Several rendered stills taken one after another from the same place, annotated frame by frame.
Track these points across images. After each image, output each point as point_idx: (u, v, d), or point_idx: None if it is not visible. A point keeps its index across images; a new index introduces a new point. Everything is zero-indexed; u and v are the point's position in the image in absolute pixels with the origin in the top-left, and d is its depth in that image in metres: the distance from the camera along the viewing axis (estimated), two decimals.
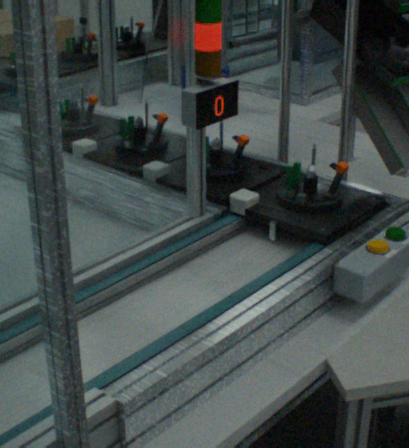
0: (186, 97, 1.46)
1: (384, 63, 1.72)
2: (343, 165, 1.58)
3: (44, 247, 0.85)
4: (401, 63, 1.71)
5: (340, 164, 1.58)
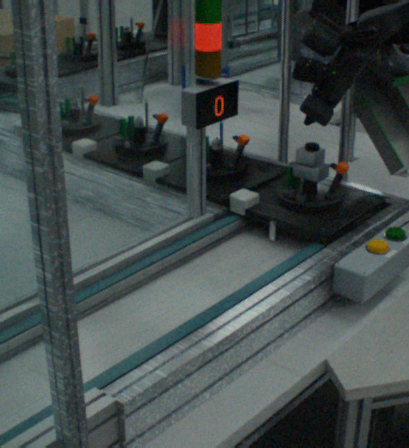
0: (186, 97, 1.46)
1: (390, 72, 1.70)
2: (343, 165, 1.58)
3: (44, 247, 0.85)
4: (407, 70, 1.70)
5: (340, 164, 1.58)
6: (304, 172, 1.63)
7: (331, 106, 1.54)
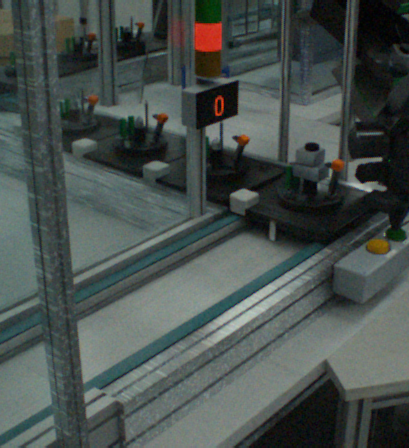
0: (186, 97, 1.46)
1: (390, 72, 1.70)
2: (338, 162, 1.59)
3: (44, 247, 0.85)
4: (407, 70, 1.70)
5: (334, 161, 1.59)
6: (304, 172, 1.63)
7: (403, 198, 1.48)
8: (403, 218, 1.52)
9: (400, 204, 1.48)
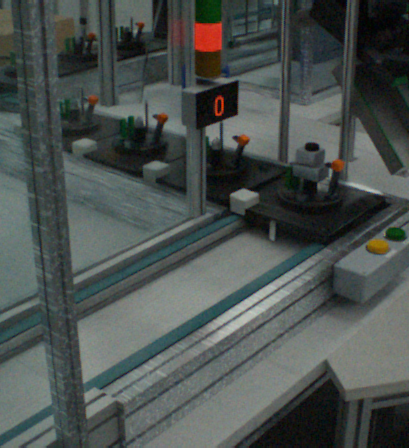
0: (186, 97, 1.46)
1: (390, 72, 1.70)
2: (338, 162, 1.59)
3: (44, 247, 0.85)
4: None
5: (334, 161, 1.59)
6: (304, 172, 1.63)
7: None
8: None
9: None
